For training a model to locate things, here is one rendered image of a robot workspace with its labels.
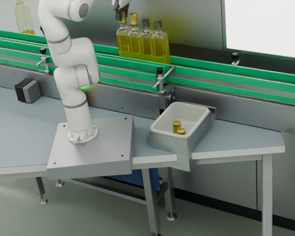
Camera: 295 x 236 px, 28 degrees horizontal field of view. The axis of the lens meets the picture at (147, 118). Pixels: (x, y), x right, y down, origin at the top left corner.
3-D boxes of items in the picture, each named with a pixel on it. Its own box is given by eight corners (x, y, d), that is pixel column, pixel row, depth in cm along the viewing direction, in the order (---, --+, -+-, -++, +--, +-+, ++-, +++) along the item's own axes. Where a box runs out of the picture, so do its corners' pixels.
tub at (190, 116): (212, 125, 243) (211, 107, 238) (188, 156, 227) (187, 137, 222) (175, 117, 251) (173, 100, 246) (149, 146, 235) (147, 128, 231)
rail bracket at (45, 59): (53, 74, 271) (47, 47, 264) (44, 81, 266) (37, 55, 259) (47, 72, 273) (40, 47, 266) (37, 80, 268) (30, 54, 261)
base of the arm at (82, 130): (94, 146, 229) (86, 113, 221) (63, 149, 231) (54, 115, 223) (100, 124, 242) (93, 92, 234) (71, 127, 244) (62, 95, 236)
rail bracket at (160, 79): (177, 83, 250) (174, 56, 243) (158, 102, 238) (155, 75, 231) (171, 81, 251) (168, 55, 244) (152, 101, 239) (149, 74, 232)
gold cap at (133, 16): (135, 20, 252) (133, 11, 249) (139, 23, 249) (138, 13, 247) (128, 23, 250) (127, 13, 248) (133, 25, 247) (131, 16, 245)
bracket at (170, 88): (177, 99, 252) (175, 84, 248) (166, 110, 245) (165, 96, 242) (169, 97, 254) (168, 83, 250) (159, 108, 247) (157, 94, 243)
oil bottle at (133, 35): (149, 70, 263) (143, 26, 251) (143, 76, 259) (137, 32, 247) (138, 68, 265) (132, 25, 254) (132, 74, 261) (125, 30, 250)
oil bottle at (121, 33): (138, 68, 266) (132, 25, 254) (131, 74, 262) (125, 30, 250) (127, 66, 268) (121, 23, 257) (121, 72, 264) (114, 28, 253)
